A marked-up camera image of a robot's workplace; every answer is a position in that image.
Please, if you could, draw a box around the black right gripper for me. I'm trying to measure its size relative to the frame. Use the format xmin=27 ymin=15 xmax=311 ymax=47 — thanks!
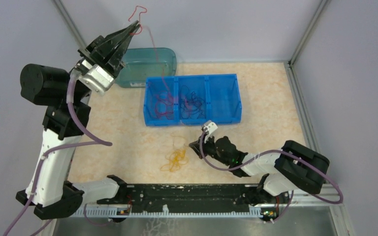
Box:
xmin=189 ymin=131 xmax=231 ymax=166

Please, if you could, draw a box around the colourful wire bundle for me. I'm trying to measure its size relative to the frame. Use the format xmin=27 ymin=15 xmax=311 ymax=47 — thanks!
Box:
xmin=160 ymin=135 xmax=191 ymax=173

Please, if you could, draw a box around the red wire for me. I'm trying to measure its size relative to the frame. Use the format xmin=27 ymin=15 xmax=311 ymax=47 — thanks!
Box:
xmin=150 ymin=83 xmax=177 ymax=121
xmin=153 ymin=92 xmax=177 ymax=120
xmin=127 ymin=5 xmax=177 ymax=105

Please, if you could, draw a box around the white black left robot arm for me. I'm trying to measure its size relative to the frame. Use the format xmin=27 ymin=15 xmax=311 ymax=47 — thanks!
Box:
xmin=16 ymin=21 xmax=141 ymax=220

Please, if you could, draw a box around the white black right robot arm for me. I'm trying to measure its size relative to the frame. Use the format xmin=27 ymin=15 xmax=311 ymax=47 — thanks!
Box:
xmin=189 ymin=136 xmax=330 ymax=203

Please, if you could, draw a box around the teal transparent plastic tub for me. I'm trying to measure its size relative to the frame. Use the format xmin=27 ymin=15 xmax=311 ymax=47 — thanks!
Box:
xmin=115 ymin=48 xmax=177 ymax=88

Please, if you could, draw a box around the blue three-compartment plastic bin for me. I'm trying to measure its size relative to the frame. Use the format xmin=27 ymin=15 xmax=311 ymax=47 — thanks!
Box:
xmin=143 ymin=74 xmax=242 ymax=126

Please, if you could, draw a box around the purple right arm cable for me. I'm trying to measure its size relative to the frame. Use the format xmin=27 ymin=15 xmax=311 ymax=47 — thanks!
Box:
xmin=199 ymin=130 xmax=344 ymax=224

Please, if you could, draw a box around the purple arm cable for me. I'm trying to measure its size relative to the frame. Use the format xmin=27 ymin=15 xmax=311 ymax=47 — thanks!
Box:
xmin=199 ymin=130 xmax=344 ymax=224
xmin=3 ymin=70 xmax=113 ymax=236

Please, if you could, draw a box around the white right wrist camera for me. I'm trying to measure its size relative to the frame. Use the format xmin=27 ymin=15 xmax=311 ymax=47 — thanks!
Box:
xmin=201 ymin=120 xmax=218 ymax=135

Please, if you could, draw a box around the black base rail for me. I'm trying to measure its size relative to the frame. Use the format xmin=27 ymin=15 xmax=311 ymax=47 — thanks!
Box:
xmin=97 ymin=183 xmax=291 ymax=214

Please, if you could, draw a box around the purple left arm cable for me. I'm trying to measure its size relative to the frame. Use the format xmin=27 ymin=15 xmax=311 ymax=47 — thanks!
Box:
xmin=3 ymin=70 xmax=113 ymax=236

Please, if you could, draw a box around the grey slotted cable duct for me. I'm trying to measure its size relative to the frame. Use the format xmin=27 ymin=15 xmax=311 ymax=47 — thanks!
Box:
xmin=71 ymin=206 xmax=263 ymax=218

